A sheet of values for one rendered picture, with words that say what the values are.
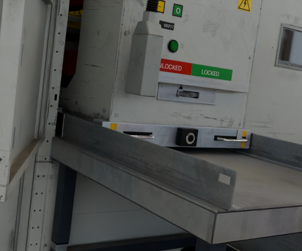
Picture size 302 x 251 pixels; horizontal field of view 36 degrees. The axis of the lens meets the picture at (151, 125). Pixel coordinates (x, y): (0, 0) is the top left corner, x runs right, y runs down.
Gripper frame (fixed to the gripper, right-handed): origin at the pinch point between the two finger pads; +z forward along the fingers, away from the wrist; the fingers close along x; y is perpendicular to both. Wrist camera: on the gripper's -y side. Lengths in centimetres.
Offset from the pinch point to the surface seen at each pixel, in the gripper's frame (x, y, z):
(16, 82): -93, 2, 3
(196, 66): -24.3, -21.7, 10.7
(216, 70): -16.7, -20.2, 10.8
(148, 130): -40, -15, 27
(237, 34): -9.6, -24.2, 0.2
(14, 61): -93, 0, 1
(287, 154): -3.1, 6.4, 22.5
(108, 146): -56, -11, 28
